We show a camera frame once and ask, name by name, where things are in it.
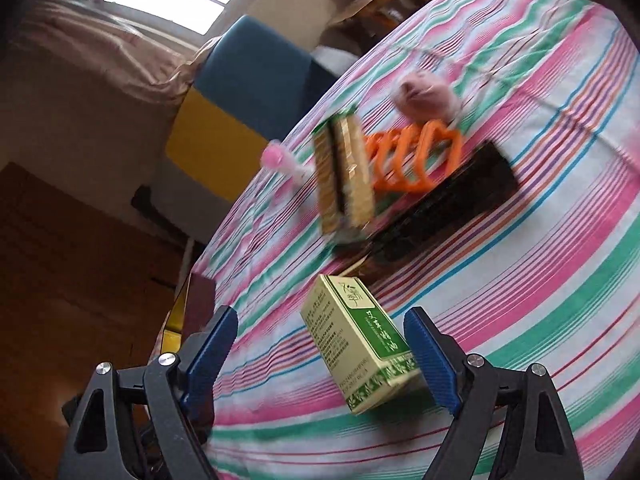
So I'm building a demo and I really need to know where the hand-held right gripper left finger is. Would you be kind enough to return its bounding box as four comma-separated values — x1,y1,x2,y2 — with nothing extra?
57,305,239,480

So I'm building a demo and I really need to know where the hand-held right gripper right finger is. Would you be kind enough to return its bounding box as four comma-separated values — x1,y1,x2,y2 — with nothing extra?
403,306,586,480

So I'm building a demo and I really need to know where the gold tin tray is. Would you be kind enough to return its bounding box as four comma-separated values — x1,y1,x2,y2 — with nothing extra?
162,272,217,348

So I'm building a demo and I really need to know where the green white medicine box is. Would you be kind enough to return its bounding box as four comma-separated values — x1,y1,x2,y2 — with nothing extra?
300,274,436,416

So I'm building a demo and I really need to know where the orange plastic clip rack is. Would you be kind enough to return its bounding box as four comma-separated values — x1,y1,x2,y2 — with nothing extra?
362,119,465,195

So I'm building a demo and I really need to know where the pink sock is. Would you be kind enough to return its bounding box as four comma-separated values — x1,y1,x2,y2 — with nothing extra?
394,71,463,123

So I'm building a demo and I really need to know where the wooden panelled cabinet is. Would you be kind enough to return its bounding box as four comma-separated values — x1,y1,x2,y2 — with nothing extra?
0,160,196,480

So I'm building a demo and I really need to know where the long black box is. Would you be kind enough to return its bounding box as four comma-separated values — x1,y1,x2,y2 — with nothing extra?
367,140,519,266

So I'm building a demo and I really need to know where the green yellow patterned box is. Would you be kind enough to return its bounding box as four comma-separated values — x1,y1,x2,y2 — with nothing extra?
311,105,377,243

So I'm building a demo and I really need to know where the small pink bottle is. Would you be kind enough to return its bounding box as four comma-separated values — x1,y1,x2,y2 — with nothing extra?
260,141,306,186

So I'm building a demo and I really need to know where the grey yellow blue chair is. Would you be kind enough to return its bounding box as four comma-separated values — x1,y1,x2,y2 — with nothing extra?
131,14,341,251

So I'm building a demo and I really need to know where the beige patterned curtain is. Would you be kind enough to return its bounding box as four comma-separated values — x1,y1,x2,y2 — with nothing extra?
10,0,226,111

